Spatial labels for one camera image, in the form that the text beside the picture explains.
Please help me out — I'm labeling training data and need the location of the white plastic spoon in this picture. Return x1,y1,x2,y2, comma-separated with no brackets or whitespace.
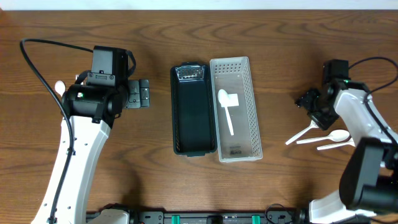
218,89,234,136
296,129,350,144
285,121,318,145
317,138,355,151

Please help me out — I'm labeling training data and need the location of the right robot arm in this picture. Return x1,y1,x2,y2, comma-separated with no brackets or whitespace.
295,59,397,223

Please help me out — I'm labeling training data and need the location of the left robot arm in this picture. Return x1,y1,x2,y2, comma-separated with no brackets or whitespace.
33,46,150,223

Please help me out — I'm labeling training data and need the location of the dark green plastic basket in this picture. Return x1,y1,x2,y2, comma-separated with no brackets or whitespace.
170,62,218,157

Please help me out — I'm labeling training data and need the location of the white spoon on left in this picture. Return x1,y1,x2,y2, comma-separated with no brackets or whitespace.
55,80,66,97

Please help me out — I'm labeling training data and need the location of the clear white plastic basket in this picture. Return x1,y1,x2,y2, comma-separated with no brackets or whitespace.
210,57,262,163

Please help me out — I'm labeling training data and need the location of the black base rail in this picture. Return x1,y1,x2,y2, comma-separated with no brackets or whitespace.
86,203,312,224

